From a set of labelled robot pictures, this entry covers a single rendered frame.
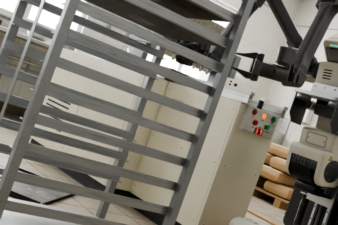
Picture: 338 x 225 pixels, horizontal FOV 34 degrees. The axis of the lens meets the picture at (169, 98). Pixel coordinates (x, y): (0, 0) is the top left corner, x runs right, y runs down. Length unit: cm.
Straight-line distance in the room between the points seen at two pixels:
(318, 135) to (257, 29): 590
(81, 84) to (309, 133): 193
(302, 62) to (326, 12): 23
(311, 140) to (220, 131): 60
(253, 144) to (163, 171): 58
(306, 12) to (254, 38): 95
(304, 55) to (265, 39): 650
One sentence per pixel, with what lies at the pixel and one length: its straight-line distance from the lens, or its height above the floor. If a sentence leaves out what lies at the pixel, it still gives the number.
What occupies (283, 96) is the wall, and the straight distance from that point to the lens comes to 862.
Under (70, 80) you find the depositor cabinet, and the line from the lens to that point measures 427.
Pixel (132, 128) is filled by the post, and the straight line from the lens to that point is 233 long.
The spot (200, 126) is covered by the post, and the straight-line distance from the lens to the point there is 196.
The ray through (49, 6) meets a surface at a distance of 212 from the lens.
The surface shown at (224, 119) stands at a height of 72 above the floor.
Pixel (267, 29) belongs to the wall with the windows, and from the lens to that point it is 866.
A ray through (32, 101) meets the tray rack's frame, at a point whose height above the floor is 56.
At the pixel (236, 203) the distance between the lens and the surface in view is 325.
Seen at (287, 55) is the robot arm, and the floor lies 100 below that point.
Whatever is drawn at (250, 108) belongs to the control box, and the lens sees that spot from 308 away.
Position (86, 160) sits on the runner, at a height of 43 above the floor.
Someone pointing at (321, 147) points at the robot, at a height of 74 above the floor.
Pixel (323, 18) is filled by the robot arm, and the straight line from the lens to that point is 224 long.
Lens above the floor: 67
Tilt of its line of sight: 1 degrees up
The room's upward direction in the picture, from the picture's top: 20 degrees clockwise
